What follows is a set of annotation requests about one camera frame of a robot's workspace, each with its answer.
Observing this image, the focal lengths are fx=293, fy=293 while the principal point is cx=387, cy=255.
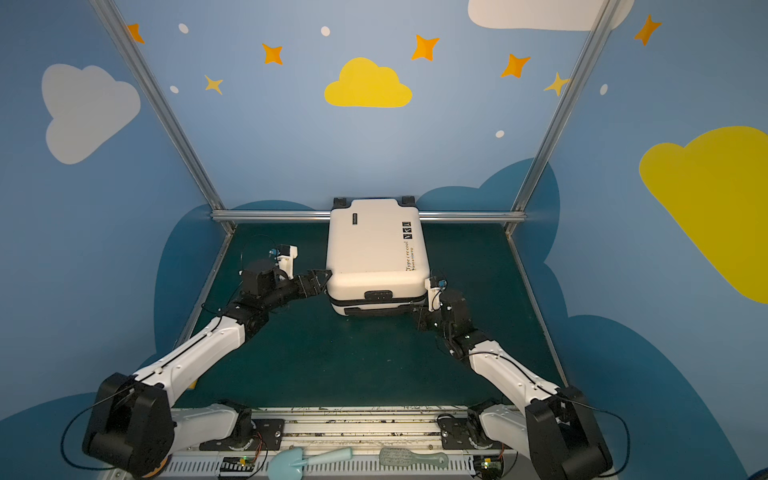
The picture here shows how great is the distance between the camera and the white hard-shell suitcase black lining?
2.76 ft

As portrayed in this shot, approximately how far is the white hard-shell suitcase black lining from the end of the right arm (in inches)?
2.6

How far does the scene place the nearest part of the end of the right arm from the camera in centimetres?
66
